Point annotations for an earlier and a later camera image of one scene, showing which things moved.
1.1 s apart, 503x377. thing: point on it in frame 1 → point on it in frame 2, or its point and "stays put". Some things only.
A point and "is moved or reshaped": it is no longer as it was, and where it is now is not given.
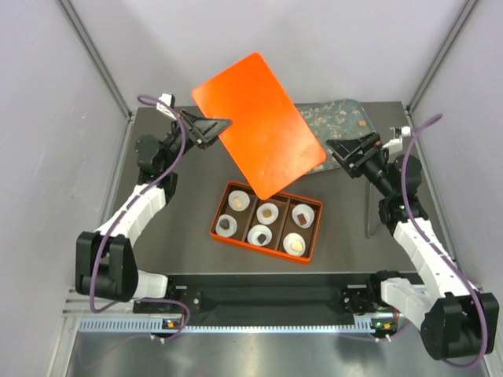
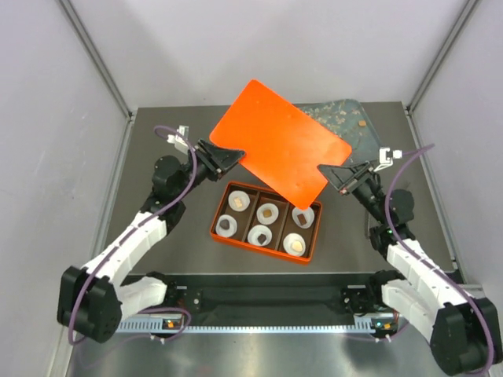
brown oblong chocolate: (302, 218) stays put
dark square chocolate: (262, 238) stays put
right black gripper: (347, 151) → (339, 175)
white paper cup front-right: (288, 241) stays put
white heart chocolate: (297, 246) stays put
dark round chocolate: (225, 224) stays put
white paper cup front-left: (232, 227) stays put
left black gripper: (205, 129) → (224, 158)
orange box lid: (269, 139) is moved or reshaped
